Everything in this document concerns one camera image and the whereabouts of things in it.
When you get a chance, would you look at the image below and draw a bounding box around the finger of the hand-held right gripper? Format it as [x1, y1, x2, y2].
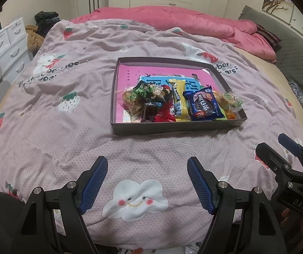
[278, 134, 303, 175]
[256, 143, 292, 183]

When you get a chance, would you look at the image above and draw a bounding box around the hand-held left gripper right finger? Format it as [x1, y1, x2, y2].
[187, 157, 285, 254]

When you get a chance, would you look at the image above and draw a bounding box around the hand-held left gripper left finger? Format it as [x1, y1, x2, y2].
[10, 156, 109, 254]

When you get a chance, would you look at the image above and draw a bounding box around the orange snack packet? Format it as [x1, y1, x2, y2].
[221, 107, 238, 120]

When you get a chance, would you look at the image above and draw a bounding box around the clear-wrapped rice cake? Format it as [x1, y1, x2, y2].
[228, 95, 244, 112]
[217, 92, 234, 109]

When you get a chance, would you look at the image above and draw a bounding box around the shallow cardboard box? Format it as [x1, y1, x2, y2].
[110, 57, 247, 136]

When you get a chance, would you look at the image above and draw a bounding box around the blue cookie packet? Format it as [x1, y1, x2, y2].
[182, 85, 226, 121]

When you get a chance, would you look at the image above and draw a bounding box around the red snack packet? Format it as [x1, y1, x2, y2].
[154, 103, 177, 122]

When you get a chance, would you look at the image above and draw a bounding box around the blue white stick packet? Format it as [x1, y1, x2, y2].
[172, 85, 184, 117]

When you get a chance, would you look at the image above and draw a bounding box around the clear-wrapped cracker green label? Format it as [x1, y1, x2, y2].
[122, 91, 144, 123]

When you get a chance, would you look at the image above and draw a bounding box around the dark maroon snack packet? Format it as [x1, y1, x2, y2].
[141, 103, 160, 122]

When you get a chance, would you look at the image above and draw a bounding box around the yellow snack packet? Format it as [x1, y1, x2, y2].
[168, 79, 191, 119]

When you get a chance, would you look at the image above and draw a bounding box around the black green pea packet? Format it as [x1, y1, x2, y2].
[130, 81, 154, 101]

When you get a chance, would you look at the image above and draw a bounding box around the blue patterned cloth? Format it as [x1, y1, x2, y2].
[289, 81, 303, 117]

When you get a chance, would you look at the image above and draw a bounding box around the pink strawberry printed blanket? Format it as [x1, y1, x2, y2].
[0, 18, 303, 254]

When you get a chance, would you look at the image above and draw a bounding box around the beige bedsheet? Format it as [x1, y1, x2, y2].
[236, 46, 303, 149]

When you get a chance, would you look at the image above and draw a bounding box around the dark striped pillow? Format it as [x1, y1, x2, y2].
[254, 24, 282, 52]

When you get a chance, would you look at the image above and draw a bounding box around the pink book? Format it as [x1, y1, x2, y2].
[116, 65, 221, 123]

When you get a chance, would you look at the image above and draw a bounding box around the brown plush cloth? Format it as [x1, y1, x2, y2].
[25, 25, 45, 53]

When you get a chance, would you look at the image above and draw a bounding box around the white drawer unit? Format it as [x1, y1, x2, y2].
[0, 17, 34, 72]

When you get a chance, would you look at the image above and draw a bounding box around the pink quilt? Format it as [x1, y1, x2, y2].
[69, 5, 277, 62]

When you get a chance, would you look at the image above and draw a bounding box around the dark clothes pile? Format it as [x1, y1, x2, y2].
[34, 11, 60, 39]

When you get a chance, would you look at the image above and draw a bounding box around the tree painting wall panel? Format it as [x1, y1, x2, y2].
[289, 4, 303, 36]
[262, 0, 293, 25]

